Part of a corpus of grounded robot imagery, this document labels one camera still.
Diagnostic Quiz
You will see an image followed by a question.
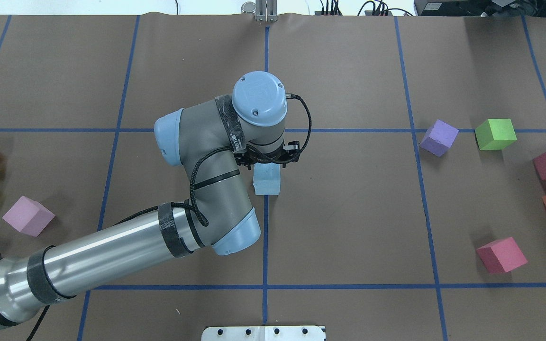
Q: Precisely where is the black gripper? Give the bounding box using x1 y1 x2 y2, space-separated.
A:
234 141 301 170

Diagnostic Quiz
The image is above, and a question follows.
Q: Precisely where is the light blue handled foam block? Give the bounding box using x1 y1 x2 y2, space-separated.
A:
252 179 281 196

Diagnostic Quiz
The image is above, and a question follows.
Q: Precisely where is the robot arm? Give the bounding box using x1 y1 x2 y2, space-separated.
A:
0 71 309 330

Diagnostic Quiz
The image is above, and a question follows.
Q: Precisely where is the purple foam block near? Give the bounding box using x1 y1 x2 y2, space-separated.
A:
419 119 459 157

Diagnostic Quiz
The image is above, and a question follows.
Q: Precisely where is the green foam block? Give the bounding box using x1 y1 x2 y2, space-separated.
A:
475 118 518 151

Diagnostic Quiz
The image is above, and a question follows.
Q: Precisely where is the red pink foam block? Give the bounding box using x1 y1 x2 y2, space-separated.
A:
476 237 528 274

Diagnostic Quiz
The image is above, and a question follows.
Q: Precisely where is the pink lilac foam block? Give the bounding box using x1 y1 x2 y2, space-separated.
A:
2 196 55 237

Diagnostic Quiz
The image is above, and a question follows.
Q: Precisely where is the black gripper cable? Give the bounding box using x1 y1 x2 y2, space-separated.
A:
27 93 312 341

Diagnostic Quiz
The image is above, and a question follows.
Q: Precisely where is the aluminium frame post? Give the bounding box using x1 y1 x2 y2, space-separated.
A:
254 0 279 22

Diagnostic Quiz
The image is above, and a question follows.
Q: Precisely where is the white pedestal column base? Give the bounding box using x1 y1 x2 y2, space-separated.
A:
201 325 327 341

